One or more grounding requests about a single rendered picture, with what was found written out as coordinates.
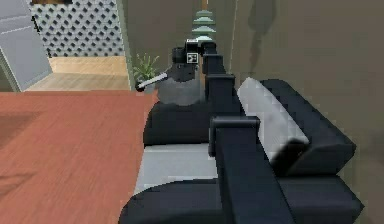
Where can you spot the white lattice panel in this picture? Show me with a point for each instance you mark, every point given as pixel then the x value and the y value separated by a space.
pixel 80 30

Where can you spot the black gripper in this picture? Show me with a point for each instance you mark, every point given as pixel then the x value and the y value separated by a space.
pixel 182 71

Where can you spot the grey room door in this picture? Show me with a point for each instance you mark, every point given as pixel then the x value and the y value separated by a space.
pixel 21 46

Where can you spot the green tiered floor lamp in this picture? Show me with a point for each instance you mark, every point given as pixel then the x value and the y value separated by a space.
pixel 203 30

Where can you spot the black armchair with grey cushions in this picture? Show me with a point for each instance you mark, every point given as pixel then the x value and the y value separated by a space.
pixel 316 140

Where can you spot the green houseplant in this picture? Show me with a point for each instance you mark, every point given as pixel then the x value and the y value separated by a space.
pixel 145 68

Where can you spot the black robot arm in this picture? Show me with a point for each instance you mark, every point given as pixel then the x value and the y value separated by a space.
pixel 246 173

